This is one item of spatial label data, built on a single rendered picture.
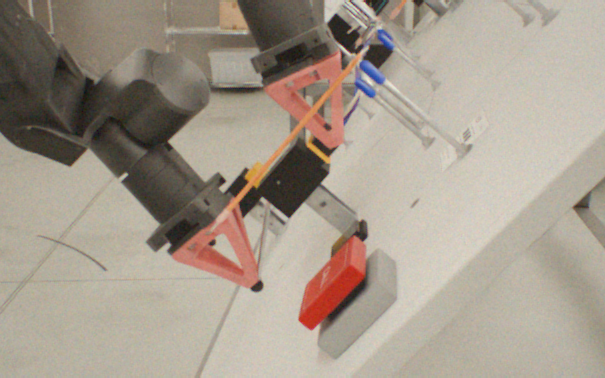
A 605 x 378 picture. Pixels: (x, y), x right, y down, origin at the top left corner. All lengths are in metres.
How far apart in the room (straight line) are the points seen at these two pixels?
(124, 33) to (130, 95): 7.78
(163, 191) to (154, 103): 0.09
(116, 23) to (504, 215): 8.06
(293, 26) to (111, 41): 7.83
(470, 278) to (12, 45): 0.37
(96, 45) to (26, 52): 7.88
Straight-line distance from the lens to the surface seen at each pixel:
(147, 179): 0.64
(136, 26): 8.34
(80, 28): 8.48
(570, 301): 1.18
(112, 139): 0.64
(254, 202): 0.99
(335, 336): 0.43
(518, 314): 1.11
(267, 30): 0.60
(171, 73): 0.60
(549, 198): 0.37
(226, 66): 7.71
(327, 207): 0.64
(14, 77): 0.58
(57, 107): 0.60
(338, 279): 0.42
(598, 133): 0.37
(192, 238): 0.65
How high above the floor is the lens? 1.29
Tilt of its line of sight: 17 degrees down
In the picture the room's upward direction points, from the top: 1 degrees counter-clockwise
